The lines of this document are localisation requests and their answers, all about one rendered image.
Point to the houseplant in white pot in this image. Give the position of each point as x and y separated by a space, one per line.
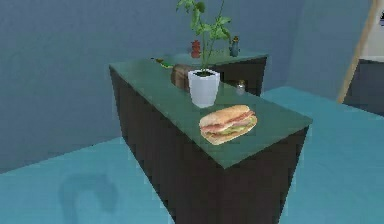
203 87

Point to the tan wooden door frame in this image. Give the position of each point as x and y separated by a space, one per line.
357 53

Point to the small glass salt shaker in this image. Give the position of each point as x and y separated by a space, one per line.
240 87

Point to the brown bread loaf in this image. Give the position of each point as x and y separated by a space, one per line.
180 77

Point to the ham and lettuce sandwich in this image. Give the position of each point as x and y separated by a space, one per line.
228 124

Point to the green and yellow flat object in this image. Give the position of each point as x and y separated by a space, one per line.
162 62

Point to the dark counter with green top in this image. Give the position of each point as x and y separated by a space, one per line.
186 166

